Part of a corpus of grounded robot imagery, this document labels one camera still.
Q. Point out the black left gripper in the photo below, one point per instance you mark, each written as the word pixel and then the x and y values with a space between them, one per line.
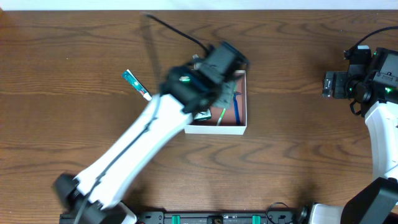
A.
pixel 226 94

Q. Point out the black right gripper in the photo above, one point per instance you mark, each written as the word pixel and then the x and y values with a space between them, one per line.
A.
pixel 328 84

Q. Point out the green toothbrush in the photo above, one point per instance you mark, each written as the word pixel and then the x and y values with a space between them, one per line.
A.
pixel 221 117

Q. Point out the blue disposable razor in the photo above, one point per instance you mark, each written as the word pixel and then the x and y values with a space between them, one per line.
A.
pixel 236 109

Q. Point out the small toothpaste tube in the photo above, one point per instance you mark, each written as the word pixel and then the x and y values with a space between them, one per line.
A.
pixel 136 84

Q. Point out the green white soap box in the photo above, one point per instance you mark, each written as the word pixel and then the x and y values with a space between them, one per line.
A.
pixel 202 116

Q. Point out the clear soap pump bottle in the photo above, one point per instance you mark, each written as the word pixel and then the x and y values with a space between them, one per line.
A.
pixel 197 62

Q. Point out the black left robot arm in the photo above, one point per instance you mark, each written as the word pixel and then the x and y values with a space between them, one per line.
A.
pixel 95 195

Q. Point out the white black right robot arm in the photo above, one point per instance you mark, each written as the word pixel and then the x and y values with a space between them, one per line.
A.
pixel 370 83

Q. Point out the white cardboard box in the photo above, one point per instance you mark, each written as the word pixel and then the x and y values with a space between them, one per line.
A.
pixel 229 118

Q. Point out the black mounting rail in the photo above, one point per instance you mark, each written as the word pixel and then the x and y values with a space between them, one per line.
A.
pixel 272 215

